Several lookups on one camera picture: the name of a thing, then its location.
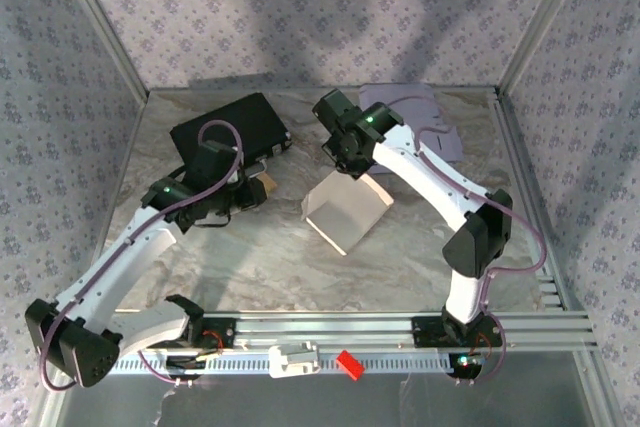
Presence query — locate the white paper box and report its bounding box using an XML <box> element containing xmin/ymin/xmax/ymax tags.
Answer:
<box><xmin>301</xmin><ymin>169</ymin><xmax>394</xmax><ymax>257</ymax></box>

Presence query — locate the lavender paper box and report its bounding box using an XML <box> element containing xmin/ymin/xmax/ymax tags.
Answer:
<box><xmin>358</xmin><ymin>82</ymin><xmax>464</xmax><ymax>176</ymax></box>

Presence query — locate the black hard case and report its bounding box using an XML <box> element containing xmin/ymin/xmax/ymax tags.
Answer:
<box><xmin>169</xmin><ymin>92</ymin><xmax>294</xmax><ymax>183</ymax></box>

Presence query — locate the black round controller board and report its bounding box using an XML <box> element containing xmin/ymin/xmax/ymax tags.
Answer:
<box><xmin>447</xmin><ymin>352</ymin><xmax>484</xmax><ymax>379</ymax></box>
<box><xmin>164</xmin><ymin>354</ymin><xmax>207</xmax><ymax>381</ymax></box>

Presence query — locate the red plastic block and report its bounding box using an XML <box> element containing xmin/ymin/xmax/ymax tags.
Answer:
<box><xmin>335</xmin><ymin>349</ymin><xmax>367</xmax><ymax>382</ymax></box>

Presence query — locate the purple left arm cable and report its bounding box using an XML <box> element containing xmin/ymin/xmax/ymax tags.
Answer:
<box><xmin>38</xmin><ymin>119</ymin><xmax>245</xmax><ymax>393</ymax></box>

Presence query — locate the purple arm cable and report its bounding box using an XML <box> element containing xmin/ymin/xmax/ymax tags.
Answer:
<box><xmin>38</xmin><ymin>119</ymin><xmax>245</xmax><ymax>393</ymax></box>
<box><xmin>389</xmin><ymin>95</ymin><xmax>550</xmax><ymax>388</ymax></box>

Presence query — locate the aluminium table edge rail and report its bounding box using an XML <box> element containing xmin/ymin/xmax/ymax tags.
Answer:
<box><xmin>147</xmin><ymin>85</ymin><xmax>501</xmax><ymax>94</ymax></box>
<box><xmin>74</xmin><ymin>91</ymin><xmax>151</xmax><ymax>314</ymax></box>
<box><xmin>492</xmin><ymin>89</ymin><xmax>574</xmax><ymax>311</ymax></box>

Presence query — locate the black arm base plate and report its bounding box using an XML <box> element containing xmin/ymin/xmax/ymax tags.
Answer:
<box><xmin>410</xmin><ymin>315</ymin><xmax>503</xmax><ymax>349</ymax></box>
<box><xmin>164</xmin><ymin>317</ymin><xmax>237</xmax><ymax>351</ymax></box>

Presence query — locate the aluminium frame beam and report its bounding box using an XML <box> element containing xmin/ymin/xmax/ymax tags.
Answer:
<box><xmin>55</xmin><ymin>310</ymin><xmax>600</xmax><ymax>354</ymax></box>

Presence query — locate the white plastic bracket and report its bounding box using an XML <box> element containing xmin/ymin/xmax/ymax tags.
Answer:
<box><xmin>268</xmin><ymin>341</ymin><xmax>321</xmax><ymax>379</ymax></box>

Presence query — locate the aluminium corner post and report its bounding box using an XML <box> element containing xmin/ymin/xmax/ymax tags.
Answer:
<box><xmin>49</xmin><ymin>0</ymin><xmax>151</xmax><ymax>101</ymax></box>
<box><xmin>497</xmin><ymin>0</ymin><xmax>597</xmax><ymax>98</ymax></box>

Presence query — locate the slotted grey cable duct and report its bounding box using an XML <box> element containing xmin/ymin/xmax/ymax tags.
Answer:
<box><xmin>107</xmin><ymin>352</ymin><xmax>481</xmax><ymax>376</ymax></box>

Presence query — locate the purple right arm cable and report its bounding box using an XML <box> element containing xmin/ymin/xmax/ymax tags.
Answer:
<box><xmin>389</xmin><ymin>95</ymin><xmax>550</xmax><ymax>388</ymax></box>

